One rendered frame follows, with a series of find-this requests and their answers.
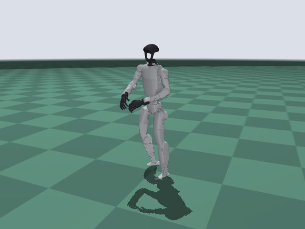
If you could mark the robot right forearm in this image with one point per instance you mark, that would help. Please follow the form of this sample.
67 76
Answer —
128 89

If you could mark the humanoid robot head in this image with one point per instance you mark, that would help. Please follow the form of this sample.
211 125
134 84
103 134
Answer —
151 48

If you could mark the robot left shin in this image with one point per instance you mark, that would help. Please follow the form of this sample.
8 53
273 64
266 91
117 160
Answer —
164 157

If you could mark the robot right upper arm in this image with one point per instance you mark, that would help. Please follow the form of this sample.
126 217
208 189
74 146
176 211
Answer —
137 76

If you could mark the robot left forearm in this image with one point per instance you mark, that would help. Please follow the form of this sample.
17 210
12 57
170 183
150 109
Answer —
159 96

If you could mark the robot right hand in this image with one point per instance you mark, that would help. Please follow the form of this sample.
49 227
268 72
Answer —
123 100

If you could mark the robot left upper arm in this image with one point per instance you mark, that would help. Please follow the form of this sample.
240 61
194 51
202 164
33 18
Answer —
163 73

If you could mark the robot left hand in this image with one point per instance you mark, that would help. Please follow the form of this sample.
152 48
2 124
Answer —
136 104

